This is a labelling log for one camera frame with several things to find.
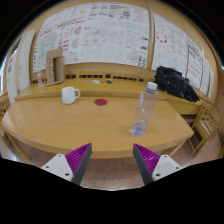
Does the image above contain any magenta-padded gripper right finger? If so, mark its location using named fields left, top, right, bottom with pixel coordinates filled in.
left=132, top=143, right=184, bottom=186

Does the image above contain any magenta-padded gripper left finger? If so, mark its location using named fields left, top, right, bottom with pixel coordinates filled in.
left=41, top=142, right=93, bottom=186

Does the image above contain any clear plastic water bottle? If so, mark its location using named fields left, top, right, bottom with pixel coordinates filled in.
left=129, top=81, right=160, bottom=137

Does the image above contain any wooden chair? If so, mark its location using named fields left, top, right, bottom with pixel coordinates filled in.
left=186, top=99, right=222, bottom=157
left=0, top=93, right=11, bottom=122

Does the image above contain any white ceramic mug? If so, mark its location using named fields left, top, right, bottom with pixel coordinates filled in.
left=61, top=86, right=81, bottom=105

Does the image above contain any flat round red coaster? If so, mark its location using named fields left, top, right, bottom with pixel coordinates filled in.
left=93, top=98, right=108, bottom=107

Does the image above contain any black bag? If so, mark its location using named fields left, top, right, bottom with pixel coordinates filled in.
left=153, top=65, right=200, bottom=103

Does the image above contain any small red-labelled plastic bottle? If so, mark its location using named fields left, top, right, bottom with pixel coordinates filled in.
left=36, top=70, right=45, bottom=88

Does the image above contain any narrow white text poster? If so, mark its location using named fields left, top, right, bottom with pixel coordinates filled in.
left=186, top=38, right=204, bottom=90
left=200, top=56, right=212, bottom=97

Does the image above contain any brown cardboard box stand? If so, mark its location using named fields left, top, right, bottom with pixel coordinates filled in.
left=45, top=48, right=66, bottom=87

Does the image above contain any white door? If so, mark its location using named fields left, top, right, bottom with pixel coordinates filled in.
left=5, top=29, right=36, bottom=106

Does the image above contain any large white drawing poster board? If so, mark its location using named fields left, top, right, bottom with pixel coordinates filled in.
left=32, top=2, right=150, bottom=74

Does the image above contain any white poster with red ring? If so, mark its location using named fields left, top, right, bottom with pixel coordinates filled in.
left=151, top=13, right=190, bottom=80

